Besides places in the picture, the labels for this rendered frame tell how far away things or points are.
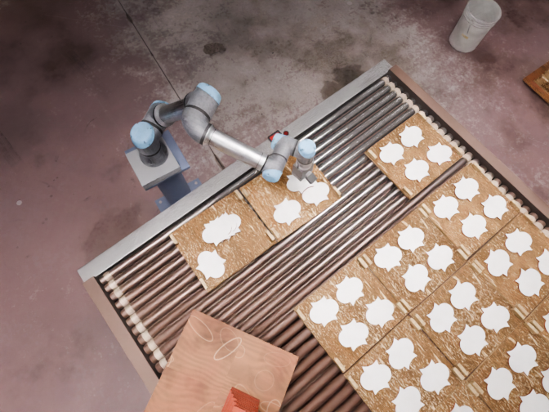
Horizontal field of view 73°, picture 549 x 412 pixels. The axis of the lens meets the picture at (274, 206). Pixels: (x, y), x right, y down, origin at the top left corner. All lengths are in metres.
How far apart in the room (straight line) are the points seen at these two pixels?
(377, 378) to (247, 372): 0.58
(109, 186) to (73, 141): 0.53
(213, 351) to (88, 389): 1.43
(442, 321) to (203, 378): 1.11
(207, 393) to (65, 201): 2.06
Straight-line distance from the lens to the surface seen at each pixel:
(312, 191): 1.93
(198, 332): 1.71
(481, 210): 2.20
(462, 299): 2.02
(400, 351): 1.89
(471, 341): 2.02
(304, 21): 3.93
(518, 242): 2.23
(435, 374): 1.95
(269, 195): 1.92
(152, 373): 1.85
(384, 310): 1.87
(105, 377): 2.94
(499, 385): 2.08
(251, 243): 1.85
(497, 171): 2.32
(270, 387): 1.70
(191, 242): 1.88
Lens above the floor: 2.73
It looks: 71 degrees down
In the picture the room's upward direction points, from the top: 4 degrees clockwise
